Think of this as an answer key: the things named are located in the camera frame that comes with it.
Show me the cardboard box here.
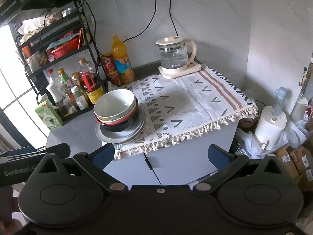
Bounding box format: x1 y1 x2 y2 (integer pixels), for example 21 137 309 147
275 144 312 192

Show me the black kettle power cable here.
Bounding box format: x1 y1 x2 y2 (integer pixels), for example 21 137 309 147
122 0 158 44

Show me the beige kettle base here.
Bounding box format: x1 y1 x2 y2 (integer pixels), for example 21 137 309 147
158 61 202 79

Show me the white thermos jug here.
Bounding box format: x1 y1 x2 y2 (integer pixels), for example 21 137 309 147
255 106 287 150

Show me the small white cap jar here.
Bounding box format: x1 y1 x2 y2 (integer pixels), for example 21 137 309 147
75 96 89 110

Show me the red drink cans stack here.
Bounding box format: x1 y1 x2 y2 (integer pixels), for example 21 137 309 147
101 53 122 87

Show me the white bowl yellow band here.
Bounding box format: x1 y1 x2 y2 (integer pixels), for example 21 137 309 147
95 98 138 126

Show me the red and black bowl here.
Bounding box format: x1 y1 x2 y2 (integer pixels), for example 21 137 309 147
95 106 138 132

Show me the green label sauce bottle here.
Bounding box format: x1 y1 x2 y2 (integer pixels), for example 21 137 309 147
58 68 74 99

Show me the green carton box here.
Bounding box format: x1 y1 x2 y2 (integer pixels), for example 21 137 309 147
35 100 63 132

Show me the dark soy sauce bottle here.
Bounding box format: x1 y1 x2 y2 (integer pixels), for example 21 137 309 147
78 58 104 104

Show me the white oil spray bottle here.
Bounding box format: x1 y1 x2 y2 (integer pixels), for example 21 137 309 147
46 69 70 117

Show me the large white flower plate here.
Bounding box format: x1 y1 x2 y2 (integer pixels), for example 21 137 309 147
95 107 146 144

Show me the person's left hand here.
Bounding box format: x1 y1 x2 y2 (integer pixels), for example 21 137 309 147
1 186 23 235

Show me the blue plastic water bottle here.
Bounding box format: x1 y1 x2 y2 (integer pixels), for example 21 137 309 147
272 87 287 117

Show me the red plastic basket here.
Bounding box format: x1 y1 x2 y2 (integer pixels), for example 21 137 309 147
51 37 80 59

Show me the glass electric kettle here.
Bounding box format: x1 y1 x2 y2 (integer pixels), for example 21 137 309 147
156 36 197 70

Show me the orange juice bottle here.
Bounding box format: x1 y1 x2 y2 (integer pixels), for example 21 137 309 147
112 35 135 84

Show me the white ceramic bowl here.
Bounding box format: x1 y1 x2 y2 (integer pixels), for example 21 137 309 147
93 89 136 121

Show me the patterned fringed table cloth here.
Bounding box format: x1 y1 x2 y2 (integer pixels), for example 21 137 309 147
114 65 258 161

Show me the black metal shelf rack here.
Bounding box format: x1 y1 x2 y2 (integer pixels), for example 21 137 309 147
14 0 106 118

